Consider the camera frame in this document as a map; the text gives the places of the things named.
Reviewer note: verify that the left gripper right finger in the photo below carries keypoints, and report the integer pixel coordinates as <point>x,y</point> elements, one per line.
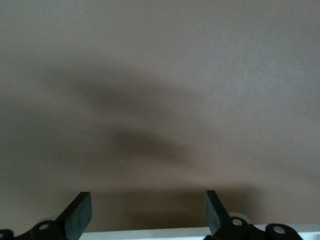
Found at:
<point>217,215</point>

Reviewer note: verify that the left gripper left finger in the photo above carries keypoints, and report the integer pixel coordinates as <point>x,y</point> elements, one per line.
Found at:
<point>75,220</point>

